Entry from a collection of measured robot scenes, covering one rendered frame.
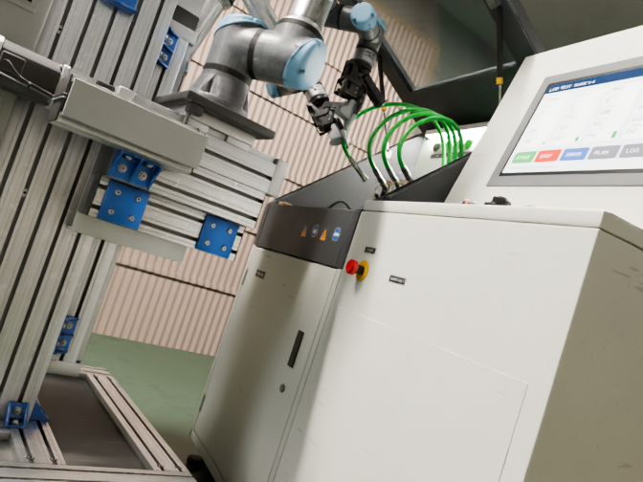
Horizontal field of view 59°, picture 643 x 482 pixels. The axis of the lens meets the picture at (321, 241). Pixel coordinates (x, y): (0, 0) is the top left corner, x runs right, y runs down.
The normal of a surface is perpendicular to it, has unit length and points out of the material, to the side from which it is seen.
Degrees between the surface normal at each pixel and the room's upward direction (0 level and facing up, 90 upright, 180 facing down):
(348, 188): 90
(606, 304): 90
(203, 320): 90
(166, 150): 90
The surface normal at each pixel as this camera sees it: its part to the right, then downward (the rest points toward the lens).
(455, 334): -0.84, -0.31
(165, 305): 0.57, 0.14
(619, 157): -0.75, -0.52
